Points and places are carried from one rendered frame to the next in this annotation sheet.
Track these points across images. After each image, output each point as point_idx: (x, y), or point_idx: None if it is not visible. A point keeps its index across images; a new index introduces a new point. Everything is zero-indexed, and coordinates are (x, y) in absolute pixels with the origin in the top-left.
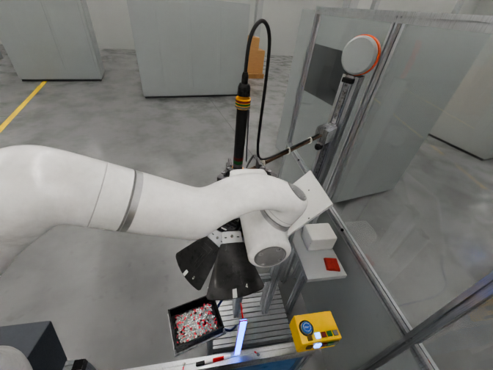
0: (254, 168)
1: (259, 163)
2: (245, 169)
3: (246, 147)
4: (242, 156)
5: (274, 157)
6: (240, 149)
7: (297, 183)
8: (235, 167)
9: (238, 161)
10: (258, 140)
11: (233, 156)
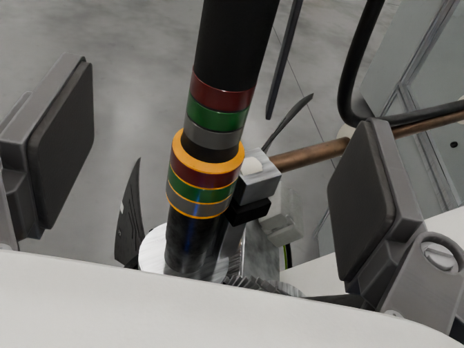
0: (304, 160)
1: (390, 193)
2: (155, 304)
3: (291, 25)
4: (247, 82)
5: (407, 125)
6: (239, 22)
7: (437, 224)
8: (194, 143)
9: (212, 105)
10: (375, 7)
11: (192, 70)
